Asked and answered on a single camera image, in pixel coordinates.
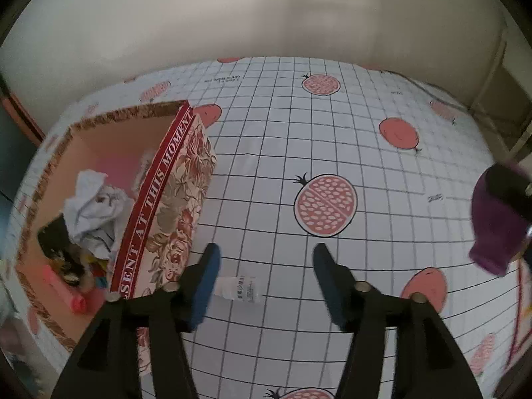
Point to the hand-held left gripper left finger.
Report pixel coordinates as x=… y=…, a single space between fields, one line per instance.
x=208 y=282

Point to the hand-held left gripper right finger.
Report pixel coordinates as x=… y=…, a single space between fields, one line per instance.
x=328 y=282

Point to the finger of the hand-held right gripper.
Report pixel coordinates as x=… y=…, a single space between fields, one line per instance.
x=507 y=187

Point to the purple toy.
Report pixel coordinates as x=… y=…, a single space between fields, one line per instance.
x=490 y=224

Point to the floral cardboard box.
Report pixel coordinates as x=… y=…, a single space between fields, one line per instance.
x=166 y=216

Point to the white paper ball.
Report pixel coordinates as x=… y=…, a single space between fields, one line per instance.
x=95 y=212

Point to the black and gold action figure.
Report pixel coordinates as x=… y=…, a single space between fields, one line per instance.
x=58 y=241

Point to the grid-patterned desktop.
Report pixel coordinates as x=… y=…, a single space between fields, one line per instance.
x=332 y=153

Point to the small clear plastic bottle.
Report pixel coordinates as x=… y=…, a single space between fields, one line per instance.
x=239 y=289

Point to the white cabinet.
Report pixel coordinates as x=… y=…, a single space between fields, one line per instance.
x=498 y=91

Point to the multicoloured toy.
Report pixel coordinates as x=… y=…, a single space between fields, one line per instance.
x=99 y=276

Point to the pink plastic item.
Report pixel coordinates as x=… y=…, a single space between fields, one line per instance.
x=62 y=291

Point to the brown wooden rail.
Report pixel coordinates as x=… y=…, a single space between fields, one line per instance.
x=20 y=116

